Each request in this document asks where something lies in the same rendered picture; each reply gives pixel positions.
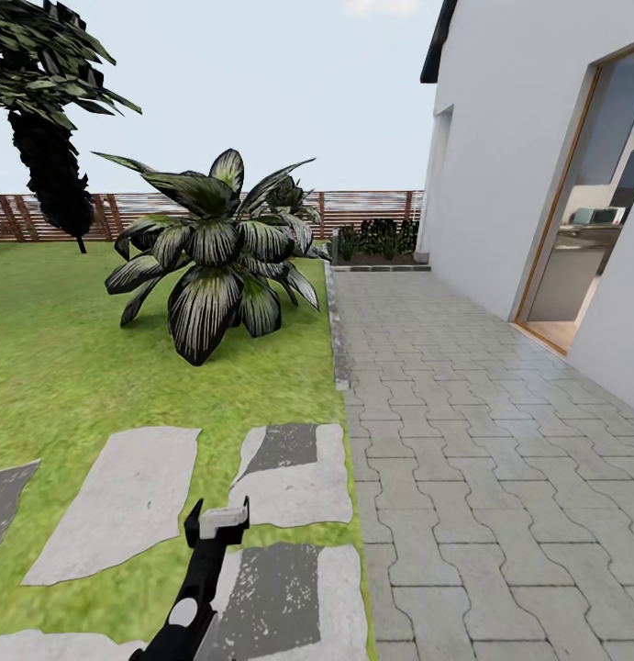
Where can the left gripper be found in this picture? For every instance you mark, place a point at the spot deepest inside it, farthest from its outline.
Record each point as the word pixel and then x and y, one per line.
pixel 214 549

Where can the tree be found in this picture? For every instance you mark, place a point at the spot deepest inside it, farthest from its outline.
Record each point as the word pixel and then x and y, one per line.
pixel 55 36
pixel 45 149

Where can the fixed window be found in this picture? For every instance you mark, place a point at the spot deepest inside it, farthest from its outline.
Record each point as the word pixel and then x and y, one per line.
pixel 592 204

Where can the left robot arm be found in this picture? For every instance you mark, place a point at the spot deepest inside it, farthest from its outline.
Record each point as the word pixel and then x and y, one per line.
pixel 192 624

